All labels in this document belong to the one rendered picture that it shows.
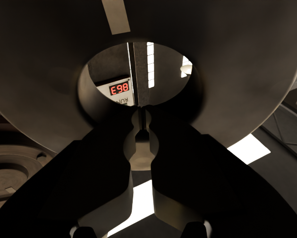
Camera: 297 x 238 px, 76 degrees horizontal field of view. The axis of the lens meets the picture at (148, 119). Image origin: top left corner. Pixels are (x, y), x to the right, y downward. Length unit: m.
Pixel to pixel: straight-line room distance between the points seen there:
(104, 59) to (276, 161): 9.11
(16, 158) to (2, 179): 0.07
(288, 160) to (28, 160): 9.55
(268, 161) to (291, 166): 0.80
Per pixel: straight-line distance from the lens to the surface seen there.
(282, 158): 9.74
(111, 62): 0.74
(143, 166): 0.16
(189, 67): 7.31
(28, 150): 0.59
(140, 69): 3.80
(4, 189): 0.70
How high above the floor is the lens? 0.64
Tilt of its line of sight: 46 degrees up
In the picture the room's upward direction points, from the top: 177 degrees clockwise
